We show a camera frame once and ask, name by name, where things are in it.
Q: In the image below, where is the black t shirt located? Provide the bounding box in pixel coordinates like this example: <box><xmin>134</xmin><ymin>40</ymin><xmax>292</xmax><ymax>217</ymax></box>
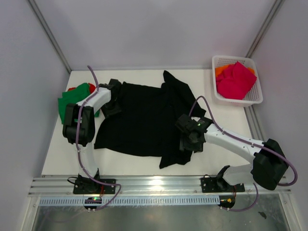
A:
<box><xmin>94</xmin><ymin>71</ymin><xmax>206</xmax><ymax>168</ymax></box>

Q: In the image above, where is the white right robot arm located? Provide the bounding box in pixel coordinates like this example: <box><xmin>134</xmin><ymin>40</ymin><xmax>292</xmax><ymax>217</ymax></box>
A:
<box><xmin>175</xmin><ymin>115</ymin><xmax>289</xmax><ymax>192</ymax></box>

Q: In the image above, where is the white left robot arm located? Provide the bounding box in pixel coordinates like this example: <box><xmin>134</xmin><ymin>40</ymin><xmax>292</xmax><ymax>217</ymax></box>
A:
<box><xmin>63</xmin><ymin>79</ymin><xmax>122</xmax><ymax>193</ymax></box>

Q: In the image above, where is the red t shirt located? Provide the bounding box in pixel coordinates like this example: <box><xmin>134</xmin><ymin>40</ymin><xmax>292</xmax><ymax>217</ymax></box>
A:
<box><xmin>67</xmin><ymin>83</ymin><xmax>96</xmax><ymax>93</ymax></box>

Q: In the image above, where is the green t shirt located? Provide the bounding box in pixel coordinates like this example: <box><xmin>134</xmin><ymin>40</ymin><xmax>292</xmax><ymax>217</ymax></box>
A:
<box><xmin>58</xmin><ymin>83</ymin><xmax>91</xmax><ymax>124</ymax></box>

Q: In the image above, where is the pink t shirt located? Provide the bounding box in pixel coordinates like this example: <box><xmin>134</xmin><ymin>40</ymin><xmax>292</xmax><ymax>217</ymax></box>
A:
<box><xmin>215</xmin><ymin>62</ymin><xmax>257</xmax><ymax>100</ymax></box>

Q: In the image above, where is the orange t shirt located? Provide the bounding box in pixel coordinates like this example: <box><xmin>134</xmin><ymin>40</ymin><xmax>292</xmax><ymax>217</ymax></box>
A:
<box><xmin>215</xmin><ymin>64</ymin><xmax>255</xmax><ymax>77</ymax></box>

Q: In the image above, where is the white plastic basket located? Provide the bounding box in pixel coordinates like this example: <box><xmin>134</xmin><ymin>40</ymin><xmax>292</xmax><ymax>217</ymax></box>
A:
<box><xmin>212</xmin><ymin>55</ymin><xmax>263</xmax><ymax>107</ymax></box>

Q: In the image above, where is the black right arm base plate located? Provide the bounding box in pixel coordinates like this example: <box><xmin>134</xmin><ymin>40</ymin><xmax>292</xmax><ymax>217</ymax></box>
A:
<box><xmin>200</xmin><ymin>174</ymin><xmax>245</xmax><ymax>193</ymax></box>

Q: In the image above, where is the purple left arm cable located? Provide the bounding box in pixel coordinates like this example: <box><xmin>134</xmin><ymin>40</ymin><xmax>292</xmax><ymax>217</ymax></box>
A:
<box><xmin>75</xmin><ymin>64</ymin><xmax>122</xmax><ymax>212</ymax></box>

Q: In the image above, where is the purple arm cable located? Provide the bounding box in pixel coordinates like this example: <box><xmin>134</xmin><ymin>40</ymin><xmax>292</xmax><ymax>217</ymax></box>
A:
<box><xmin>75</xmin><ymin>64</ymin><xmax>122</xmax><ymax>212</ymax></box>
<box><xmin>188</xmin><ymin>95</ymin><xmax>298</xmax><ymax>212</ymax></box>

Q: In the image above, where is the grey slotted cable duct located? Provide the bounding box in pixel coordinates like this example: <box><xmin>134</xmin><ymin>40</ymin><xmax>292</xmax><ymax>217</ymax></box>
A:
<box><xmin>38</xmin><ymin>195</ymin><xmax>220</xmax><ymax>206</ymax></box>

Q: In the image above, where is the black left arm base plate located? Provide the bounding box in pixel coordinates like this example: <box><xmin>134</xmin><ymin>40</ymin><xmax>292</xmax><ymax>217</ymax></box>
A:
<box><xmin>73</xmin><ymin>177</ymin><xmax>116</xmax><ymax>194</ymax></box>

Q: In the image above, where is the left rear frame post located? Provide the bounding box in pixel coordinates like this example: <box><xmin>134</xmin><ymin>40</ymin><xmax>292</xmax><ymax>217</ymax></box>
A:
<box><xmin>26</xmin><ymin>0</ymin><xmax>72</xmax><ymax>74</ymax></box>

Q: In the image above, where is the frame post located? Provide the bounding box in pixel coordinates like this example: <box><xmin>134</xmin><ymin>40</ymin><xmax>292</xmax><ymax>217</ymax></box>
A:
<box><xmin>26</xmin><ymin>0</ymin><xmax>72</xmax><ymax>74</ymax></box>
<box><xmin>245</xmin><ymin>0</ymin><xmax>285</xmax><ymax>58</ymax></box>

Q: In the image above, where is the aluminium front rail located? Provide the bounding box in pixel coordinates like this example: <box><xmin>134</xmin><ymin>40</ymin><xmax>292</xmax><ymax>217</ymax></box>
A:
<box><xmin>28</xmin><ymin>175</ymin><xmax>292</xmax><ymax>197</ymax></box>

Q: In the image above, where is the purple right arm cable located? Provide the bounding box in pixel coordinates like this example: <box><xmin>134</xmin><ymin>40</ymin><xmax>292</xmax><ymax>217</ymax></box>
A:
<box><xmin>188</xmin><ymin>95</ymin><xmax>298</xmax><ymax>212</ymax></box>

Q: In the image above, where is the right rear frame post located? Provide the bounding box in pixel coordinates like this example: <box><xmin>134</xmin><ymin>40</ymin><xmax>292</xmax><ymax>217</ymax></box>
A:
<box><xmin>245</xmin><ymin>0</ymin><xmax>285</xmax><ymax>58</ymax></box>

